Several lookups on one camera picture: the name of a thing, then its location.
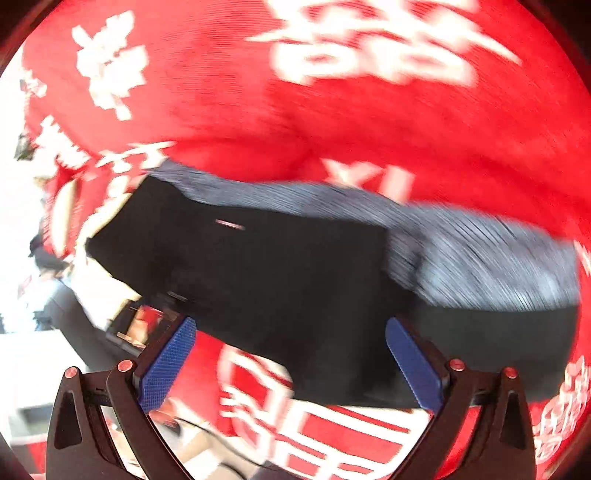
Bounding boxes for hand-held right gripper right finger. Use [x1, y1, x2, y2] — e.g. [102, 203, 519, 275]
[385, 316, 536, 480]

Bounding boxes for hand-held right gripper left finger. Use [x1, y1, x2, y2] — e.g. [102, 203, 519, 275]
[46, 316, 197, 480]

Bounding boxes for black pants with blue trim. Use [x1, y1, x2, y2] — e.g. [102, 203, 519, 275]
[85, 161, 583, 411]

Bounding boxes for red printed blanket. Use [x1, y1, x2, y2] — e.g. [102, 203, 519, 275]
[18, 0, 591, 480]

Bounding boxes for black cable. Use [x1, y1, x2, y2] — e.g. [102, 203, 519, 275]
[173, 415, 264, 469]

